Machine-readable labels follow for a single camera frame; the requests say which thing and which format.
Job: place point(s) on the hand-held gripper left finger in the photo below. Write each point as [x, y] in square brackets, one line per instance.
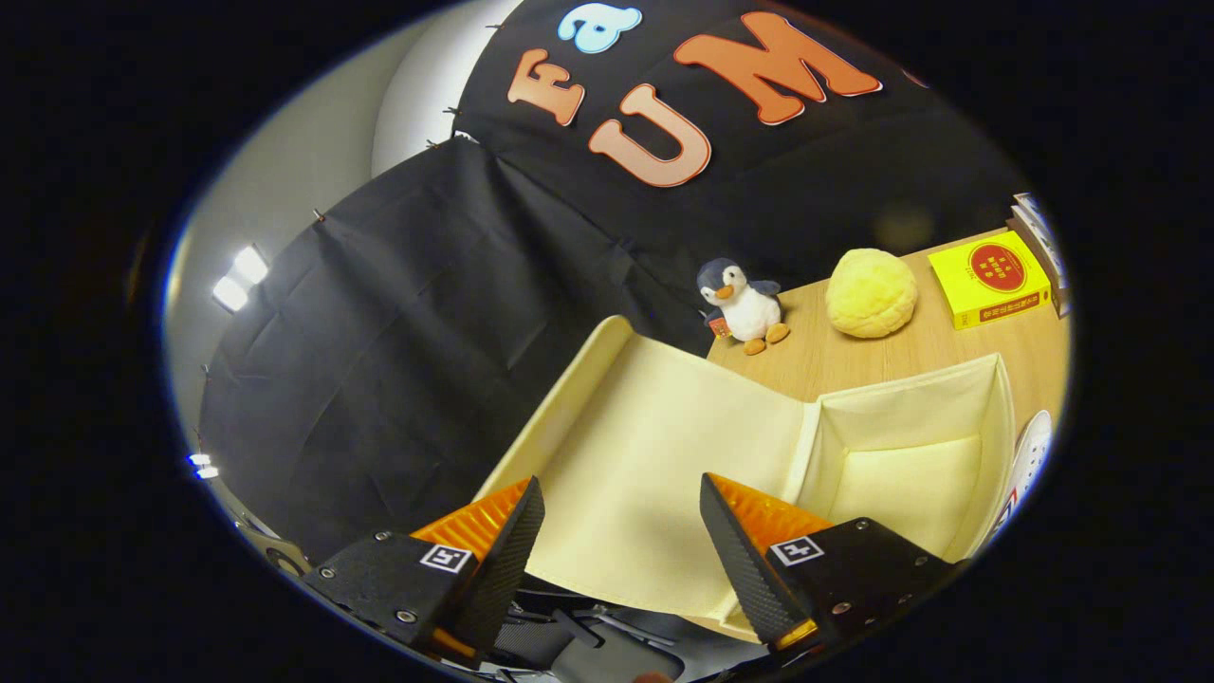
[503, 569]

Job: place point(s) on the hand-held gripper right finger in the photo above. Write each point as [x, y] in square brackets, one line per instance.
[735, 569]

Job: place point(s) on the beige fabric storage box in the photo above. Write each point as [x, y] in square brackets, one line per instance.
[645, 455]

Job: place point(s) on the white canvas shoe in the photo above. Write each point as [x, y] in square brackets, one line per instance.
[1029, 455]

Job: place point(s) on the penguin plush toy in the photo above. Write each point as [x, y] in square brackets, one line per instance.
[744, 304]

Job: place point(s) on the yellow round plush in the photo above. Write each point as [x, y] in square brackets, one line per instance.
[871, 294]

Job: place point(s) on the yellow book with red circle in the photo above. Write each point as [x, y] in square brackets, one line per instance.
[986, 280]

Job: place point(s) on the white ceiling light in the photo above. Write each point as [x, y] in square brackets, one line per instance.
[248, 266]

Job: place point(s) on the white illustrated book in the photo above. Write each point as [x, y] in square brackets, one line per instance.
[1036, 216]

